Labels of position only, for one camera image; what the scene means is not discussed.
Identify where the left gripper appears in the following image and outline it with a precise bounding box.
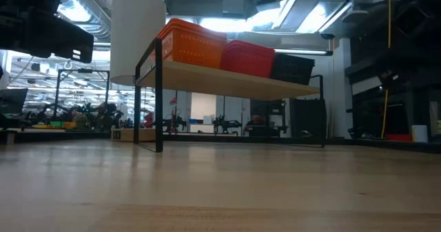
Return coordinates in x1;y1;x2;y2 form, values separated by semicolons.
0;6;94;64

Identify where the black plastic slotted basket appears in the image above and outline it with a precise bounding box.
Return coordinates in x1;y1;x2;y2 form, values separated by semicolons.
269;54;316;86

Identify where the dark computer monitor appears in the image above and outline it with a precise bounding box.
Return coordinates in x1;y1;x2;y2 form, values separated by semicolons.
0;87;29;129

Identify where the light wooden box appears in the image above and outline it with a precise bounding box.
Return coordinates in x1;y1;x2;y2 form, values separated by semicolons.
110;127;156;143

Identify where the grey ceiling box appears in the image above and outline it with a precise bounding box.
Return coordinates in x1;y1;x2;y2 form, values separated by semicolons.
222;0;246;19

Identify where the person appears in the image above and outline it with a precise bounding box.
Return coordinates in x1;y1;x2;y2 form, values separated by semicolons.
245;114;275;137

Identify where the long ceiling light tube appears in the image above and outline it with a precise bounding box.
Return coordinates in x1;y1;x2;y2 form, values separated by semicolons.
274;48;334;56

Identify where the black cabinet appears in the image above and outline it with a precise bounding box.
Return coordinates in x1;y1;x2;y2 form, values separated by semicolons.
290;98;327;139

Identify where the flat red tray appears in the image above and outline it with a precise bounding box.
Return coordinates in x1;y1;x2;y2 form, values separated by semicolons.
384;133;413;143

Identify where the white cylindrical cup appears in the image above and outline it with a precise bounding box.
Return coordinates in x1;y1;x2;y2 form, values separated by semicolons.
411;124;429;144

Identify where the black metal frame structure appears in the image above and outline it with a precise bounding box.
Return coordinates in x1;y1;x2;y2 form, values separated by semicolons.
54;67;110;123

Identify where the wooden shelf with black frame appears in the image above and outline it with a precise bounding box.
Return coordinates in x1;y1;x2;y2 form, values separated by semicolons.
133;38;327;154

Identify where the yellow hanging cable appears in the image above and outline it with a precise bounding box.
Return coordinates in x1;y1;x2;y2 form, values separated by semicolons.
380;0;393;139

